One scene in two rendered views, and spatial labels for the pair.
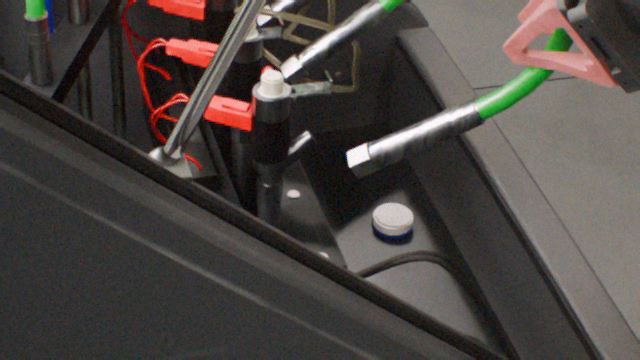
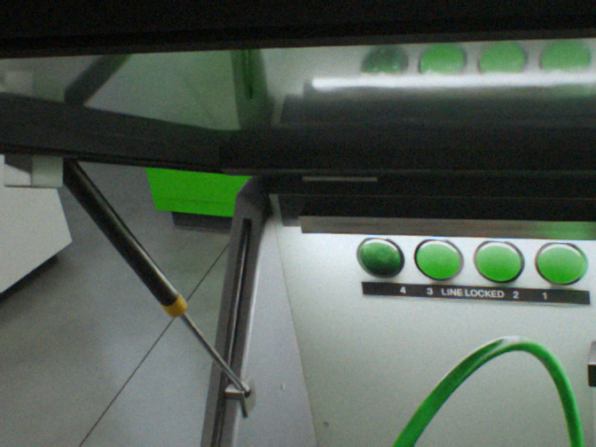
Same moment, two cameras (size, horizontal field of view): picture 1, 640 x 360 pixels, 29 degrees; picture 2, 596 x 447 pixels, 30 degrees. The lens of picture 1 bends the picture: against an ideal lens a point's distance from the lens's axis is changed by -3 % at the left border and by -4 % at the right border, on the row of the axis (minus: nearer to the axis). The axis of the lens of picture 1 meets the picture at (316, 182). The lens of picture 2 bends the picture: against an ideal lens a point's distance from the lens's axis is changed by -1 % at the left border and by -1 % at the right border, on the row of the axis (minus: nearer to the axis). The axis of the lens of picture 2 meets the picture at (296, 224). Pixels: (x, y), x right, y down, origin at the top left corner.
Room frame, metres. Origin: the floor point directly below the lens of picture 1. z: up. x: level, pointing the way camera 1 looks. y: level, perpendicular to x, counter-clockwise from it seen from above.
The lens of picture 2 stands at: (1.07, -0.54, 1.97)
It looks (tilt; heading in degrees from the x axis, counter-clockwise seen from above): 29 degrees down; 132
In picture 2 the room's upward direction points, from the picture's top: 11 degrees counter-clockwise
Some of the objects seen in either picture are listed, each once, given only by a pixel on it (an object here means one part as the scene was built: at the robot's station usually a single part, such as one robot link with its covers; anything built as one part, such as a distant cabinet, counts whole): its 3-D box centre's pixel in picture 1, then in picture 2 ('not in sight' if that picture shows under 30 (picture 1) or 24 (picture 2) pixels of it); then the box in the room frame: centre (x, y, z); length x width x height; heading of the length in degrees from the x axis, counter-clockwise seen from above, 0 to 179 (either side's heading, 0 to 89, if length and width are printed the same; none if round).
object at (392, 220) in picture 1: (392, 220); not in sight; (0.94, -0.08, 0.84); 0.04 x 0.04 x 0.01
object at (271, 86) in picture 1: (271, 90); not in sight; (0.75, 0.04, 1.12); 0.02 x 0.02 x 0.03
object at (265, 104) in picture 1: (282, 199); not in sight; (0.75, 0.03, 1.01); 0.05 x 0.03 x 0.21; 109
